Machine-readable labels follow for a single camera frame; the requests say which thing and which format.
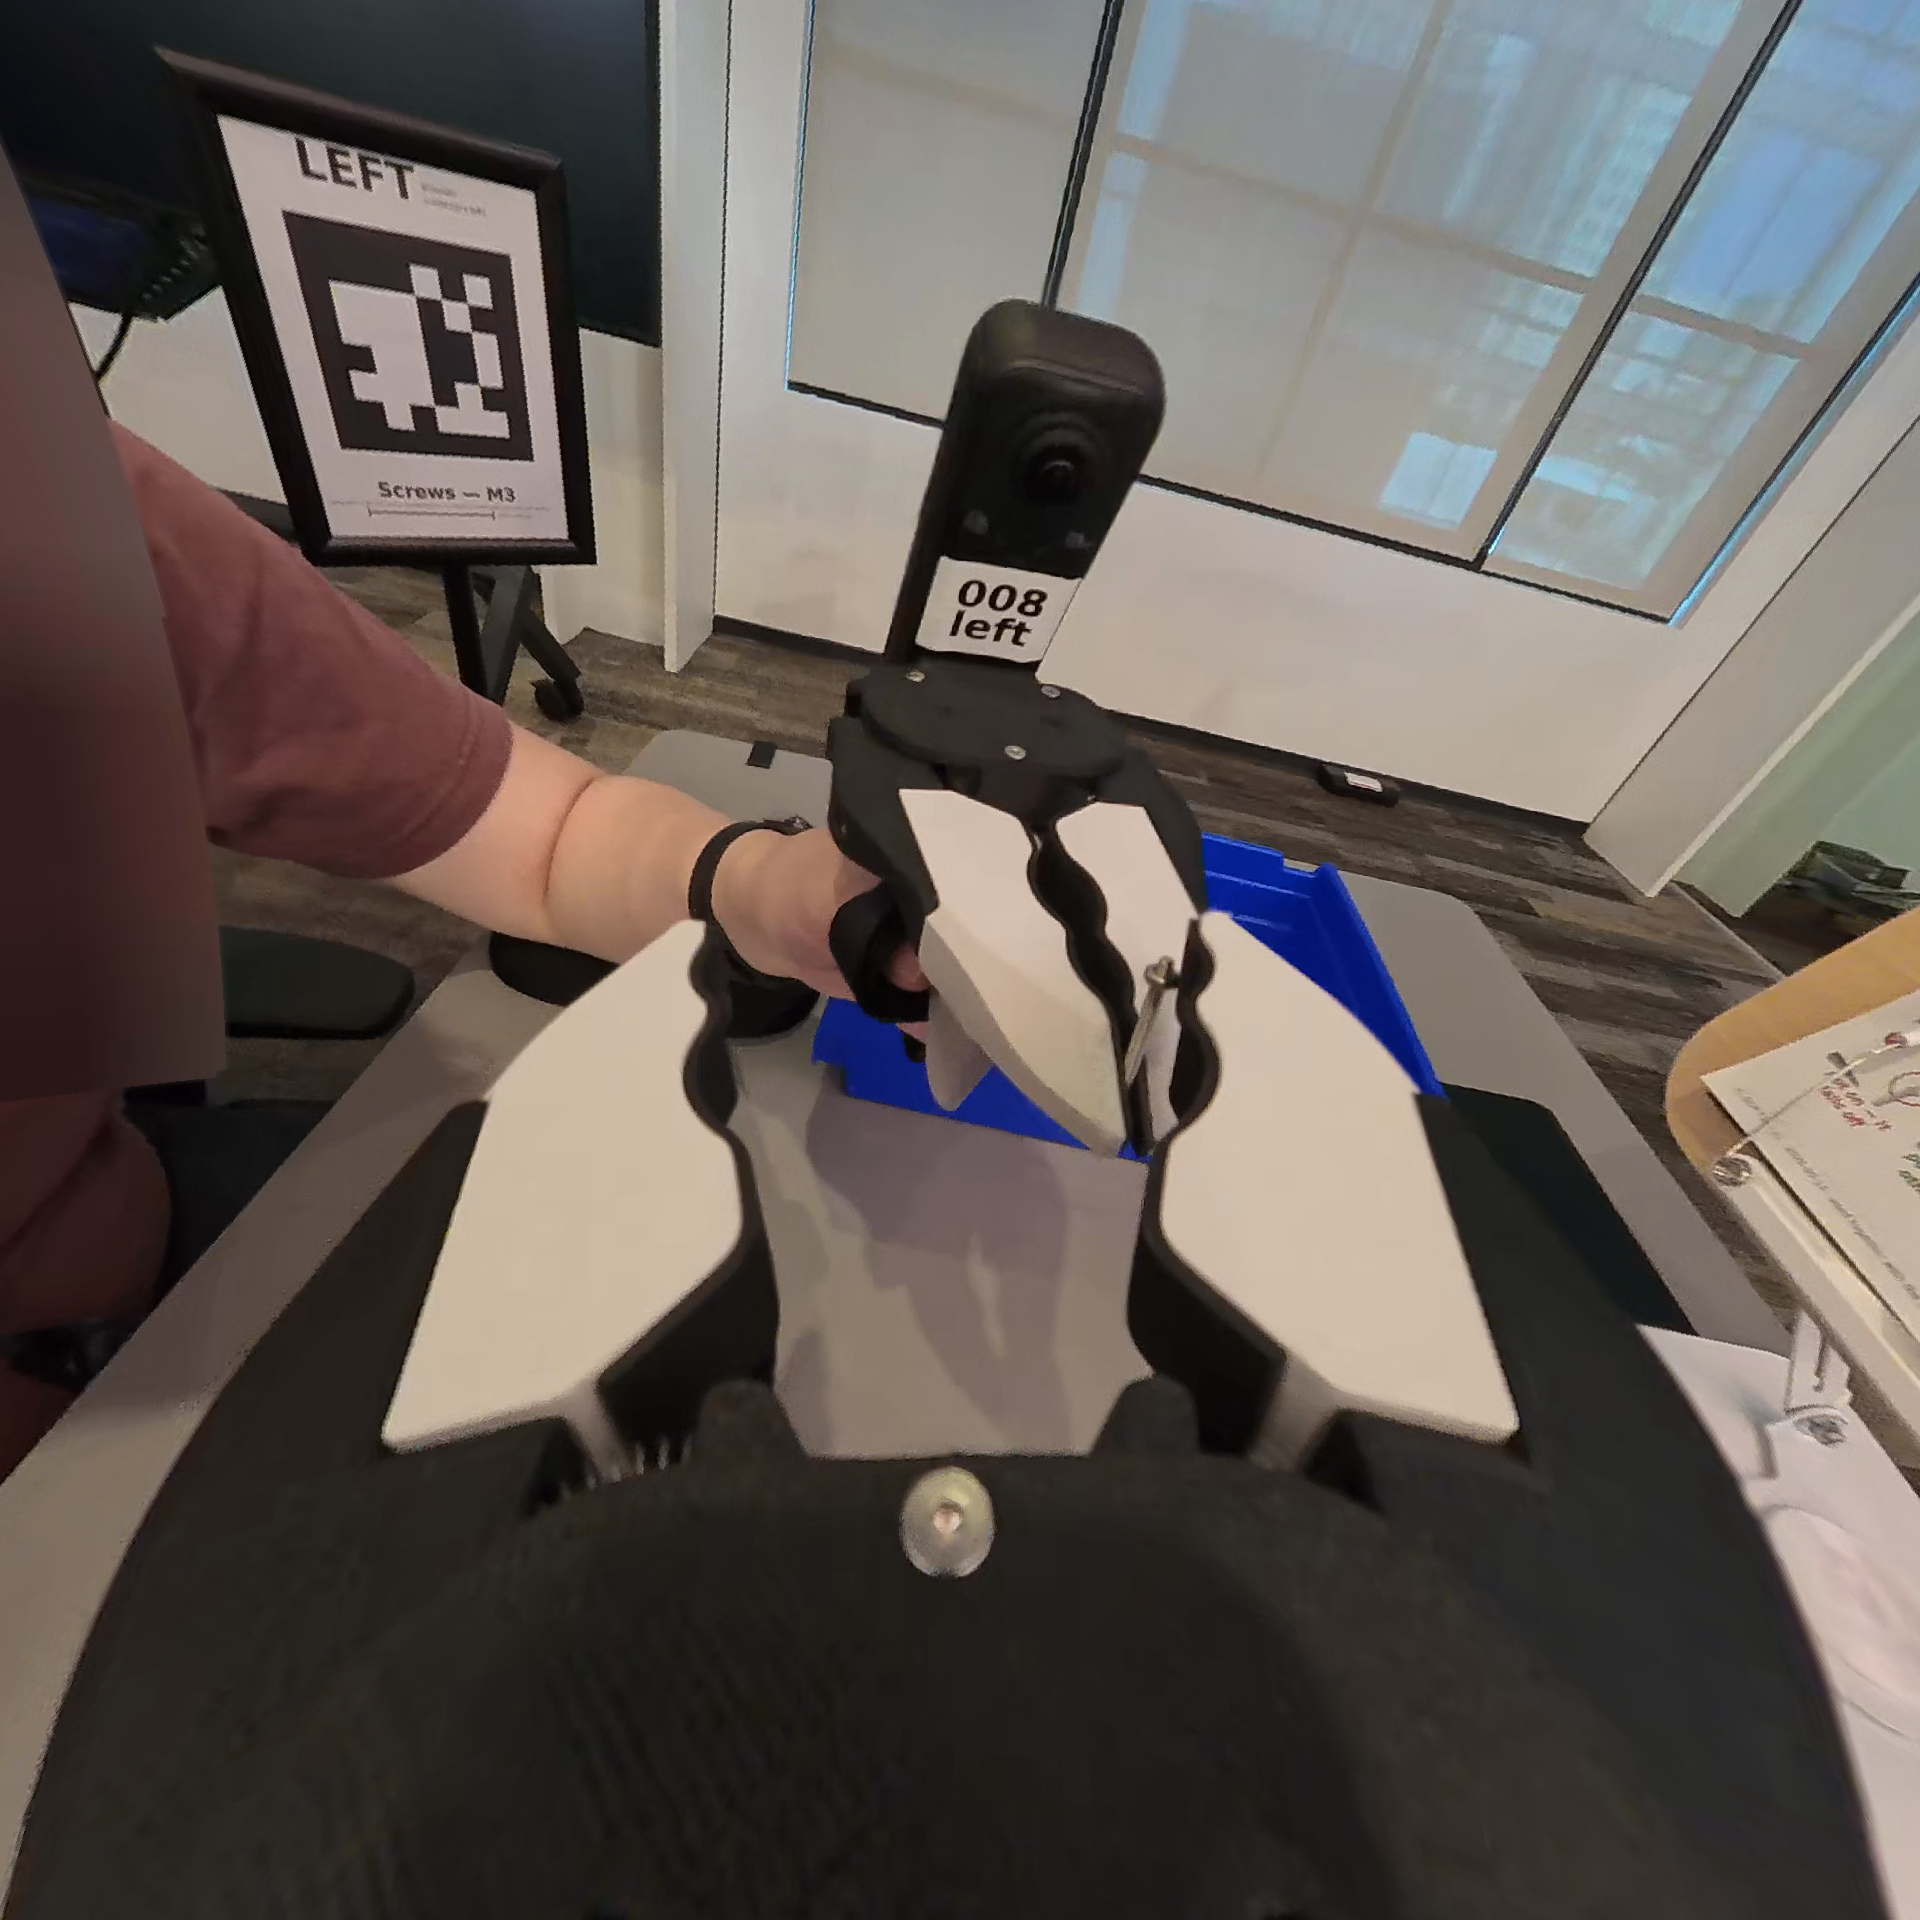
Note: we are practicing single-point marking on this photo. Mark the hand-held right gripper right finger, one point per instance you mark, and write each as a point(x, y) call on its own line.
point(1334, 1231)

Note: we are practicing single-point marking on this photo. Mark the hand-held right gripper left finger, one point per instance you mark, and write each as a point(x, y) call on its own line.
point(584, 1231)

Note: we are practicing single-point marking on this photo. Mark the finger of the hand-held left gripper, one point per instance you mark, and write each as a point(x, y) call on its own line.
point(1006, 930)
point(1148, 879)

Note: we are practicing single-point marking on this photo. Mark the small metal bolt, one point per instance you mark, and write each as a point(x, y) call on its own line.
point(1152, 1008)

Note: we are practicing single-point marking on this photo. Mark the blue plastic bin with divider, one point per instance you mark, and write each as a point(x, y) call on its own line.
point(1320, 961)

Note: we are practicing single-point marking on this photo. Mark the person's left forearm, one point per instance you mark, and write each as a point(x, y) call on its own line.
point(449, 751)

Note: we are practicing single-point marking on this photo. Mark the person's left hand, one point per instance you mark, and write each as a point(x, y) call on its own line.
point(787, 930)

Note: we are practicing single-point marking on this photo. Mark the small black floor box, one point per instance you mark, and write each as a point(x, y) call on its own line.
point(1358, 784)

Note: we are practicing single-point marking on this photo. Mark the black wristband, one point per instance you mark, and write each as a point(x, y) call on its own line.
point(717, 871)

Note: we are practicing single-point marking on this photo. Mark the black chair armrest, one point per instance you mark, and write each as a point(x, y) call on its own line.
point(314, 983)

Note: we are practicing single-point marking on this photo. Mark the large glass window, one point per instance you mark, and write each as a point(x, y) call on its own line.
point(1351, 225)

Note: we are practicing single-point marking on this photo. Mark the instruction sheet on stand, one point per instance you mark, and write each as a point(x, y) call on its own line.
point(1725, 1050)

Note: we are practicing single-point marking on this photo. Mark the printed instruction poster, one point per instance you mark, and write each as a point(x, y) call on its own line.
point(1845, 1200)

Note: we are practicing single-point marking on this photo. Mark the black framed marker sign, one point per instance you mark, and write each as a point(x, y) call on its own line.
point(405, 331)

